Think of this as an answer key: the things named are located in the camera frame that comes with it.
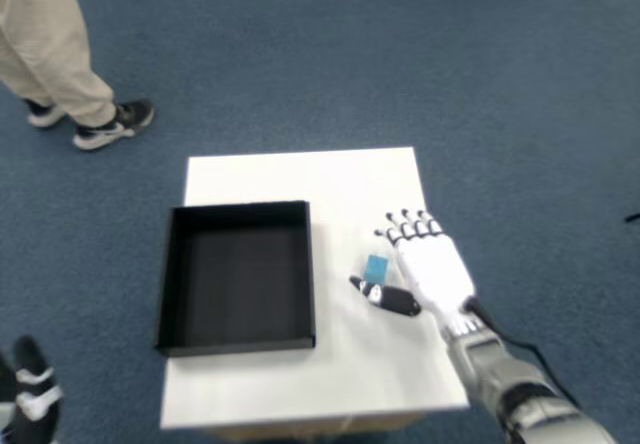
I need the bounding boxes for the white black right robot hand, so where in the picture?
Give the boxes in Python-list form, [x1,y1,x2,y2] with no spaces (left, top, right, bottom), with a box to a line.
[348,208,494,339]

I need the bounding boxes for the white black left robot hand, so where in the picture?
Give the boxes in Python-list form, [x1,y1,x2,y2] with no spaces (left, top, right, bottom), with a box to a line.
[0,336,65,444]

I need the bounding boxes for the small blue cube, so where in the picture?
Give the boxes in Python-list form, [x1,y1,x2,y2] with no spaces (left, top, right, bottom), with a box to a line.
[364,254,391,285]

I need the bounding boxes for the black open box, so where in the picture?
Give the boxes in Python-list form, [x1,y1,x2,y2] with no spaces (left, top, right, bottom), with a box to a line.
[153,200,317,358]

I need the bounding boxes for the white square table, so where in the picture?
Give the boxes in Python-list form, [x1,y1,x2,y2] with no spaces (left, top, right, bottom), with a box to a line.
[159,147,471,438]

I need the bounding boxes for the black white sneaker with swoosh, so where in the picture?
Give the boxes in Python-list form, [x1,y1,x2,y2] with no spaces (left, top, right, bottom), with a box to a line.
[72,99,155,152]

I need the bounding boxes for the beige trousers of person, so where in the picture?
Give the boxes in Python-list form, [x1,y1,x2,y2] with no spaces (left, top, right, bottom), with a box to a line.
[0,0,117,128]

